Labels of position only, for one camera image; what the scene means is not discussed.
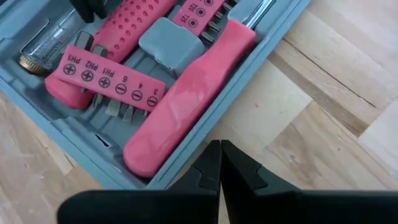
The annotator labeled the grey plastic tool case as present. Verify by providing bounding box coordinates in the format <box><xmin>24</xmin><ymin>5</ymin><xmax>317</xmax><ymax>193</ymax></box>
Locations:
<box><xmin>0</xmin><ymin>0</ymin><xmax>313</xmax><ymax>191</ymax></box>

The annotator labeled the clear tester screwdriver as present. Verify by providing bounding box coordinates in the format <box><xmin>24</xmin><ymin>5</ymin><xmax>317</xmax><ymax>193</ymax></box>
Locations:
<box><xmin>18</xmin><ymin>7</ymin><xmax>86</xmax><ymax>76</ymax></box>

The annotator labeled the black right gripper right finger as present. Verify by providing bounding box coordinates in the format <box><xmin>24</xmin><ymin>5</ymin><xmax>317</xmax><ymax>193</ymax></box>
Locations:
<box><xmin>220</xmin><ymin>140</ymin><xmax>300</xmax><ymax>192</ymax></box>

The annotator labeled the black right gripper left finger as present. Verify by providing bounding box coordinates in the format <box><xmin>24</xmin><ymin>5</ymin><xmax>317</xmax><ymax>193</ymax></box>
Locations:
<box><xmin>169</xmin><ymin>139</ymin><xmax>223</xmax><ymax>192</ymax></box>

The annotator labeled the hammer with pink handle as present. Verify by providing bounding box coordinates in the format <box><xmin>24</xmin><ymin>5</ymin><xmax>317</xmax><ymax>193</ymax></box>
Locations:
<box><xmin>45</xmin><ymin>0</ymin><xmax>178</xmax><ymax>110</ymax></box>

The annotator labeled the pink handled screwdriver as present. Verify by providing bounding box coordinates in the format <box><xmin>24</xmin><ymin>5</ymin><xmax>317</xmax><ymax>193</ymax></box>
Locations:
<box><xmin>123</xmin><ymin>0</ymin><xmax>277</xmax><ymax>179</ymax></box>

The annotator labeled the pink bit holder PH print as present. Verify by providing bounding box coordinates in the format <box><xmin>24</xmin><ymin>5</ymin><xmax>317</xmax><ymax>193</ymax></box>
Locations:
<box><xmin>54</xmin><ymin>30</ymin><xmax>167</xmax><ymax>124</ymax></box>

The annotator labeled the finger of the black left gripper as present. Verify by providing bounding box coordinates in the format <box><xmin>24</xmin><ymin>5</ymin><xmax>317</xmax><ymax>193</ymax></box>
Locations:
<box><xmin>68</xmin><ymin>0</ymin><xmax>108</xmax><ymax>24</ymax></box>

